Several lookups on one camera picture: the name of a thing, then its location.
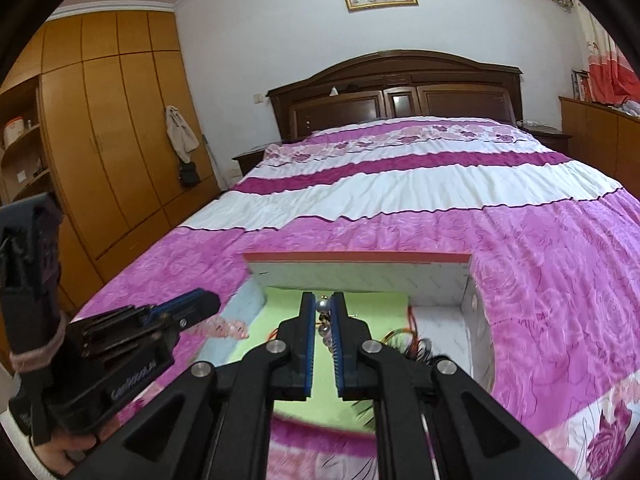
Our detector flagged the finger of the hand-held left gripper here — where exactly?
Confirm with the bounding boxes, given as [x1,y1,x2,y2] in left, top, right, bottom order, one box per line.
[65,291,317,480]
[331,290,588,480]

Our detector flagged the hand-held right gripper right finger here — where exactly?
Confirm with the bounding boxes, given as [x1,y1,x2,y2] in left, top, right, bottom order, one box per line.
[162,291,222,333]

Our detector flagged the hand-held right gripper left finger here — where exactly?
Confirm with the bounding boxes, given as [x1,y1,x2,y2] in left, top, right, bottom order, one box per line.
[140,287,208,318]

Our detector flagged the pink flower hair clip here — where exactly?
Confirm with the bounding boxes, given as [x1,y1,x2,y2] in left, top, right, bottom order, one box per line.
[197,316,250,342]

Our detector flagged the red and gold cord bracelet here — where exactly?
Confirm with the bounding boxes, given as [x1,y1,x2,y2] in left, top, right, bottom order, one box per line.
[380,330,417,357]

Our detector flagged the pink cardboard box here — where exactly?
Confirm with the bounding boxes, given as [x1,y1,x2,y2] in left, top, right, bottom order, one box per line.
[195,252,497,411]

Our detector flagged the person's left hand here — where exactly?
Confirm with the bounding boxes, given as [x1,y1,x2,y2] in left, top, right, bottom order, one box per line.
[30,431,101,479]

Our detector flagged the green box liner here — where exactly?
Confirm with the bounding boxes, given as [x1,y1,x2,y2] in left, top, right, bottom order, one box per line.
[227,285,412,418]

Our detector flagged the black hanging bag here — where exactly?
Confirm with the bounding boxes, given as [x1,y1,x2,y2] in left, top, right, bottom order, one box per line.
[177,161,202,189]

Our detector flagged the dark wooden nightstand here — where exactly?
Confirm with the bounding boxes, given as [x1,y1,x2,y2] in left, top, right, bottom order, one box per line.
[232,144,273,181]
[517,120,573,156]

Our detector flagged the hanging beige cloth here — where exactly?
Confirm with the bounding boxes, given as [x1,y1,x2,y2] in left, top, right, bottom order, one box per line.
[165,105,200,163]

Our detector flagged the wooden wardrobe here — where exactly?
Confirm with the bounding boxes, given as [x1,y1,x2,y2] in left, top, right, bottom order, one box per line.
[0,10,222,311]

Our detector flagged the white container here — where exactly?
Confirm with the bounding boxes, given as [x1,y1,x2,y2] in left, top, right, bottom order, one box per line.
[2,117,29,149]

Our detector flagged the dark wooden headboard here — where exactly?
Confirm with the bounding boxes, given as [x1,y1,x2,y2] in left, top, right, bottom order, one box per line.
[266,50,523,142]

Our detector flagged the low wooden cabinet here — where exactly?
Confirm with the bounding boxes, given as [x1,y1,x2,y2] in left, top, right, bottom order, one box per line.
[559,96,640,181]

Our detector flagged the row of books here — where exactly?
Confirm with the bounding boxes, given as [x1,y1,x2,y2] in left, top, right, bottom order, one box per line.
[571,70,592,102]

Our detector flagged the white and red curtain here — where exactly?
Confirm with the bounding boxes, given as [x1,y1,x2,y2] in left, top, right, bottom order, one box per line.
[582,10,640,107]

